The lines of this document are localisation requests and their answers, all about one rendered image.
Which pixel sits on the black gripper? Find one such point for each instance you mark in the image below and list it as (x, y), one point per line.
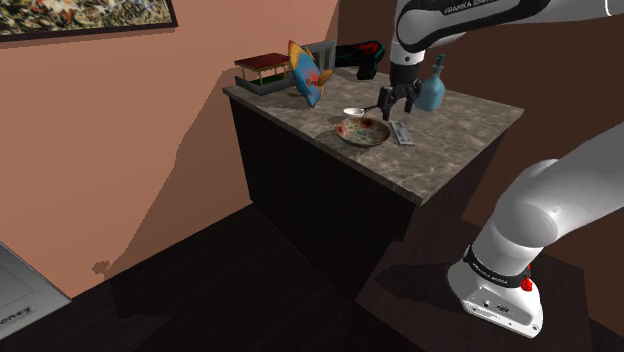
(402, 78)

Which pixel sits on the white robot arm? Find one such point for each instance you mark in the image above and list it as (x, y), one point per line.
(531, 204)

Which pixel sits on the blue glass bottle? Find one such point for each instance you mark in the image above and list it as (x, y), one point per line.
(431, 92)

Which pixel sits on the grey remote control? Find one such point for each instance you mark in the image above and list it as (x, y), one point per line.
(402, 134)

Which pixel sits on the patterned ceramic bowl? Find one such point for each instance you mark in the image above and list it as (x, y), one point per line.
(362, 131)

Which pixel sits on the blue and orange fish figure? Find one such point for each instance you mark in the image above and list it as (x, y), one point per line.
(306, 73)

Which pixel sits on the dark cabinet with marble top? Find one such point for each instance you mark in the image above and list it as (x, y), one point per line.
(317, 195)

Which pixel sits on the red-roofed miniature pavilion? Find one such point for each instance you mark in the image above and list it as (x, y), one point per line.
(261, 62)

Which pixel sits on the dark robot stand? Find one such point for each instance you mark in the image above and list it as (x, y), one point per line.
(419, 273)

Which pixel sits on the grey appliance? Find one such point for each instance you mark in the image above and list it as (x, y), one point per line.
(24, 292)

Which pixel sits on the grey picture frame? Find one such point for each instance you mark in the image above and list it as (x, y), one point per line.
(325, 51)

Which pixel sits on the framed abstract wall picture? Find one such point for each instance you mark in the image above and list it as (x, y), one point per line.
(78, 14)

